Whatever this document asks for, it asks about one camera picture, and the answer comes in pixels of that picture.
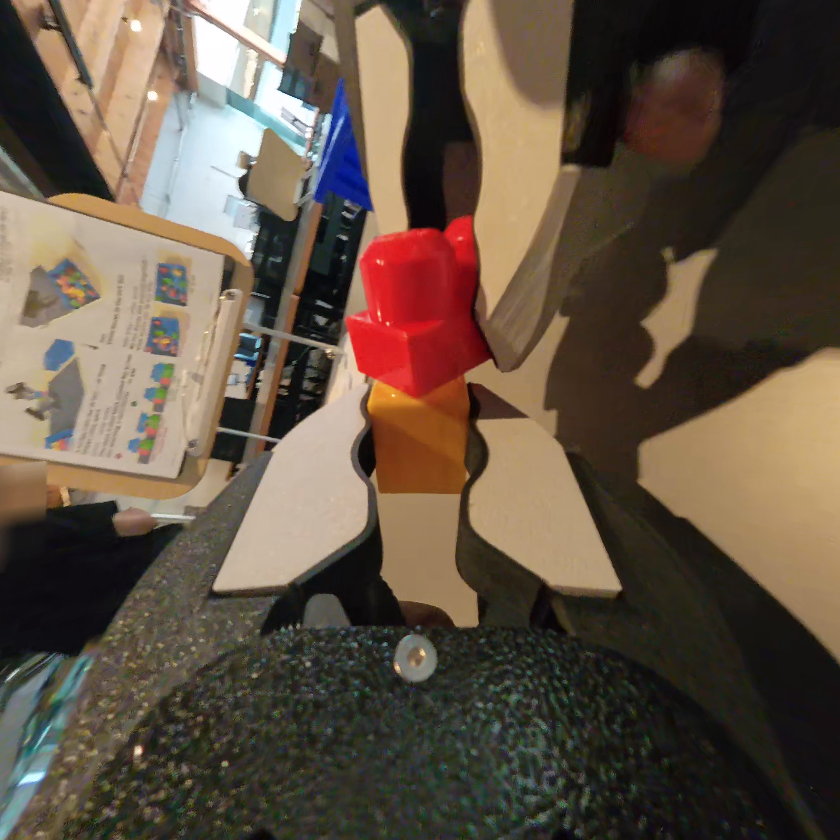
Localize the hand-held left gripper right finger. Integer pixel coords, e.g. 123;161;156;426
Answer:
456;383;624;599

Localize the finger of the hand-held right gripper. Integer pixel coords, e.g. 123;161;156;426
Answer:
353;2;421;238
459;0;584;374

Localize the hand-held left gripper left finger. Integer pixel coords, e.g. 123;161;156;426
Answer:
211;383;380;597

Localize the blue plastic bin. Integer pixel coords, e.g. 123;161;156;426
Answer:
314;79;375;212

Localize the yellow mega block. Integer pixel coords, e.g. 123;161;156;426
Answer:
366;379;472;494

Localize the red mega block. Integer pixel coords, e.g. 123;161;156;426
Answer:
345;215;493;398

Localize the person's right forearm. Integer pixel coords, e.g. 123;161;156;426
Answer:
718;0;840;152

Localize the person's right hand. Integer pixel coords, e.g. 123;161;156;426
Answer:
622;47;728;164

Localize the person's left hand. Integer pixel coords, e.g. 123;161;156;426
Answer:
399;599;455;629

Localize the metal clipboard clip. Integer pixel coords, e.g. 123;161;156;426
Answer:
185;289;245;455

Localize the printed instruction sheet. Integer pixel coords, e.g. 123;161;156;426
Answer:
0;192;226;480

